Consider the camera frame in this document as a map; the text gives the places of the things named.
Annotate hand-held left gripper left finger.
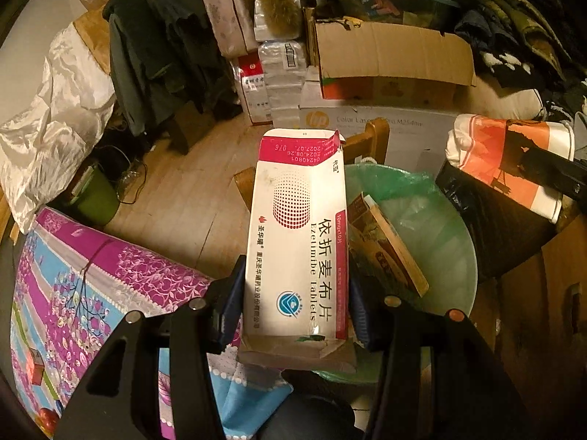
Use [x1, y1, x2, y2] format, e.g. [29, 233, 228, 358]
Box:
[55, 254, 248, 440]

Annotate black white patterned garment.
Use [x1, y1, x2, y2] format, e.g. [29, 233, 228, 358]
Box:
[477, 50, 535, 88]

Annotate beige cushion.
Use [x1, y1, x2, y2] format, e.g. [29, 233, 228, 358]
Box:
[472, 73, 546, 120]

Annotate black garbage bag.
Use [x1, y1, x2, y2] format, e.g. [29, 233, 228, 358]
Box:
[435, 160, 567, 280]

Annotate purple floral bed sheet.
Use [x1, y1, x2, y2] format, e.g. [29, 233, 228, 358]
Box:
[9, 206, 294, 440]

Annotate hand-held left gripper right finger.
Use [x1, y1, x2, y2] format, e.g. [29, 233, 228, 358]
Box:
[349, 275, 528, 440]

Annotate white printer box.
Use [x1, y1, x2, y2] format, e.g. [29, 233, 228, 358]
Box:
[298, 101, 459, 166]

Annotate white satin cloth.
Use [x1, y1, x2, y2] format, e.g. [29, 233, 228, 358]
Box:
[0, 23, 115, 234]

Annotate stack of white boxes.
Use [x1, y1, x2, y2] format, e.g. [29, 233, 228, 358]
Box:
[254, 0, 308, 129]

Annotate white pink medicine box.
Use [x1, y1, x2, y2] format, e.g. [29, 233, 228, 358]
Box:
[236, 128, 357, 373]

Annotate black cables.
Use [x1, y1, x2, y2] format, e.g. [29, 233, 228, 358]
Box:
[98, 144, 147, 205]

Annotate small green bin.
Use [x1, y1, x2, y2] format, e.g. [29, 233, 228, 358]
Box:
[69, 165, 122, 225]

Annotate bin with green liner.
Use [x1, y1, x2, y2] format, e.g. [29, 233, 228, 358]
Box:
[316, 161, 478, 383]

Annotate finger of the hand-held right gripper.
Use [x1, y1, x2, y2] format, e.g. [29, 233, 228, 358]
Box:
[523, 148, 587, 199]

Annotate beige figure print medicine box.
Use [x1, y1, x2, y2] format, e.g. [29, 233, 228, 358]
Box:
[347, 191, 430, 298]

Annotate red white box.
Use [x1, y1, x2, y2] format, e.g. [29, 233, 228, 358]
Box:
[229, 52, 276, 127]

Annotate tan fleece blanket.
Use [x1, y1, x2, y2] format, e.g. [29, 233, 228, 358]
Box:
[76, 7, 120, 74]

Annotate camouflage garment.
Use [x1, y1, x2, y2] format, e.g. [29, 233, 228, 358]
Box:
[472, 0, 565, 78]

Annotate dark jackets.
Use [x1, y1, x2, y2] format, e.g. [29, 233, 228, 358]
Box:
[103, 0, 234, 136]

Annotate flat brown cardboard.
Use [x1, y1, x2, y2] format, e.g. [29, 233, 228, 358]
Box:
[495, 220, 587, 440]

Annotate open brown cardboard box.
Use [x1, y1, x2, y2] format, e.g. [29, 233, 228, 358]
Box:
[303, 16, 478, 102]

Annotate teal rimmed plastic tub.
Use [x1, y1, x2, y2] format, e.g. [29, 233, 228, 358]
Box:
[337, 0, 462, 28]

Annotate orange white bag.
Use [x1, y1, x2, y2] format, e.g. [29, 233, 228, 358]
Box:
[447, 114, 575, 223]

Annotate floral patterned curtain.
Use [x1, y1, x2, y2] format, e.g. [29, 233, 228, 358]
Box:
[64, 0, 258, 56]

